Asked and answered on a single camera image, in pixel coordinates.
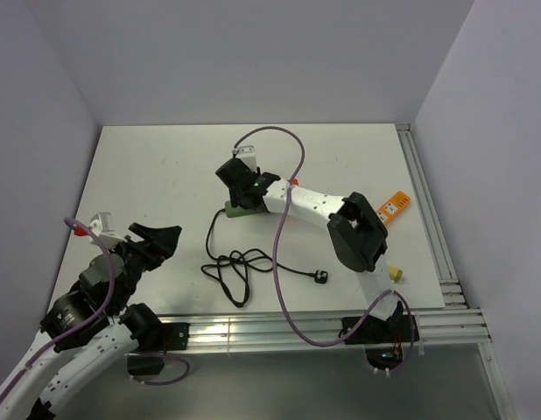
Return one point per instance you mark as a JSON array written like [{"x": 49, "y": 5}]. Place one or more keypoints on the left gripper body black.
[{"x": 139, "y": 258}]

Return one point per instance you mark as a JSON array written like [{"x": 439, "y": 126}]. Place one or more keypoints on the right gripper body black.
[{"x": 235, "y": 198}]

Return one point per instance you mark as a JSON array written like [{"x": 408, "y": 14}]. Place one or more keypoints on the yellow plug adapter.
[{"x": 395, "y": 273}]

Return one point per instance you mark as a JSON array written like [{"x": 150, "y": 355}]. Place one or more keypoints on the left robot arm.
[{"x": 94, "y": 324}]

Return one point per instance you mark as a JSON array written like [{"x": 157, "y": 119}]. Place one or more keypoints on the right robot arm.
[{"x": 357, "y": 234}]

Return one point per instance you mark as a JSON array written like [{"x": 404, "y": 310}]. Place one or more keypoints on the green power strip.
[{"x": 234, "y": 212}]

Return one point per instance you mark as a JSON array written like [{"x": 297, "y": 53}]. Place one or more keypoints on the orange power strip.
[{"x": 395, "y": 205}]

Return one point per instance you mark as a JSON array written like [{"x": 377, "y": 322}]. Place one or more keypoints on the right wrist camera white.
[{"x": 247, "y": 154}]

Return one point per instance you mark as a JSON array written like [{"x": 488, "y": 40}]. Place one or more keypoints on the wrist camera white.
[
  {"x": 101, "y": 225},
  {"x": 247, "y": 154}
]

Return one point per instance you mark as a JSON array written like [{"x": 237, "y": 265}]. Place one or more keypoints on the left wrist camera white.
[{"x": 101, "y": 225}]

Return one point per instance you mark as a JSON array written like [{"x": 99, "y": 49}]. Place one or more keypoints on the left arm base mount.
[{"x": 171, "y": 337}]

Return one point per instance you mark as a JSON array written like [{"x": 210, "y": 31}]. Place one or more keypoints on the aluminium side rail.
[{"x": 449, "y": 282}]

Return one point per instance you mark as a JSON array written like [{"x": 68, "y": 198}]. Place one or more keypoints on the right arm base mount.
[{"x": 387, "y": 337}]

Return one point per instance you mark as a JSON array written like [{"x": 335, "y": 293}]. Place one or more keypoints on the aluminium front rail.
[{"x": 272, "y": 333}]

